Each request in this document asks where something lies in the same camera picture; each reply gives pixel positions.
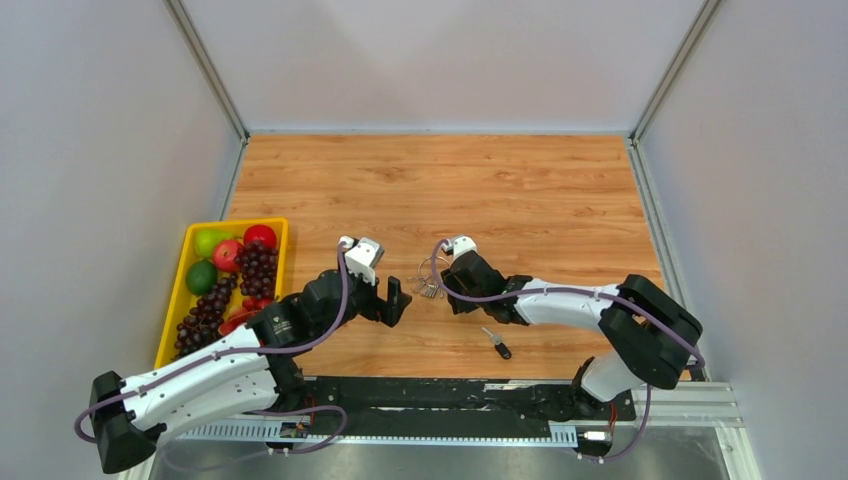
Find small red fruits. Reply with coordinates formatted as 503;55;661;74
217;298;272;337

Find green pear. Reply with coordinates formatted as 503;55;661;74
193;228;237;259

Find green lime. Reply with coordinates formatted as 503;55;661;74
185;260;218;296

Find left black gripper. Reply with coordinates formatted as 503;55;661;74
315;251;412;340

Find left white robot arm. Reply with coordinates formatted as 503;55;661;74
74;237;412;474

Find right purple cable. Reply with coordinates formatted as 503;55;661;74
430;238;708;372

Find black headed silver key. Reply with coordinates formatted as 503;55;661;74
481;327;512;360

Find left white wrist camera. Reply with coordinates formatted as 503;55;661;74
339;236;385;287

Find red apple top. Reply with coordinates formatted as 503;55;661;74
243;224;278;249

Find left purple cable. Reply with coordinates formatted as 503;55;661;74
72;241;351;445

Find upper dark grape bunch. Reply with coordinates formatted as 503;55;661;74
236;240;279;300

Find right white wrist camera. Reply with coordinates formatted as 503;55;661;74
440;235;477;260

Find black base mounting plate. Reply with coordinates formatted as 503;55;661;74
270;376;636;440

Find lower dark grape bunch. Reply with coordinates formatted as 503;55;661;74
174;273;239;358

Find dark grape bunch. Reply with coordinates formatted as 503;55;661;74
174;273;239;358
236;240;279;300

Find red yellow apple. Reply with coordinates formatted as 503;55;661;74
211;239;244;273

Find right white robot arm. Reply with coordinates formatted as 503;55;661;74
439;245;704;418

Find silver keyring with keys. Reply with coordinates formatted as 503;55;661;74
410;257;445;299

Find purple cable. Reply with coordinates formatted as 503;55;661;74
430;238;708;372
72;241;351;445

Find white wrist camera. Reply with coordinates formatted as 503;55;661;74
440;235;477;260
339;236;385;287

